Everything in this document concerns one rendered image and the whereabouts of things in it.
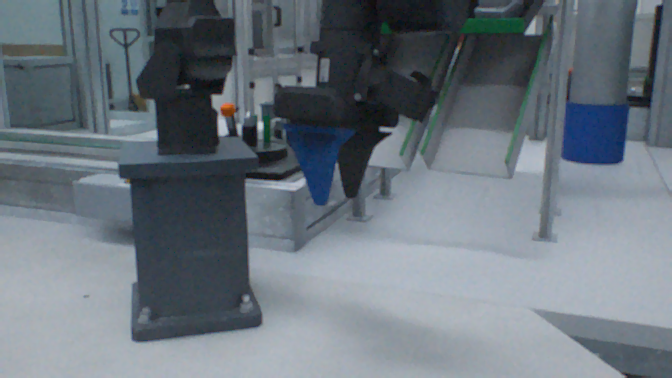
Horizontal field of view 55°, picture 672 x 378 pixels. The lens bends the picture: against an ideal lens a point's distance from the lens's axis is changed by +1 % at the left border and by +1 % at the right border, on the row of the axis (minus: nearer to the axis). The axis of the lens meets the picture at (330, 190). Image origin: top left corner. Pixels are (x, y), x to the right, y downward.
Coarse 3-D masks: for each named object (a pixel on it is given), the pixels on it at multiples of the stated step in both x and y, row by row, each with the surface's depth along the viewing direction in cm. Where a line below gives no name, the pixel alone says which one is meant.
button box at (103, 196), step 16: (96, 176) 107; (112, 176) 107; (80, 192) 104; (96, 192) 102; (112, 192) 101; (128, 192) 100; (80, 208) 104; (96, 208) 103; (112, 208) 102; (128, 208) 101
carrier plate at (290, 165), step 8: (288, 152) 123; (280, 160) 115; (288, 160) 115; (296, 160) 115; (264, 168) 108; (272, 168) 108; (280, 168) 108; (288, 168) 108; (296, 168) 110; (248, 176) 107; (256, 176) 106; (264, 176) 106; (272, 176) 105; (280, 176) 105; (288, 176) 107
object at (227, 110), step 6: (222, 108) 110; (228, 108) 109; (234, 108) 111; (222, 114) 110; (228, 114) 110; (228, 120) 111; (234, 120) 112; (228, 126) 112; (234, 126) 112; (228, 132) 112; (234, 132) 112
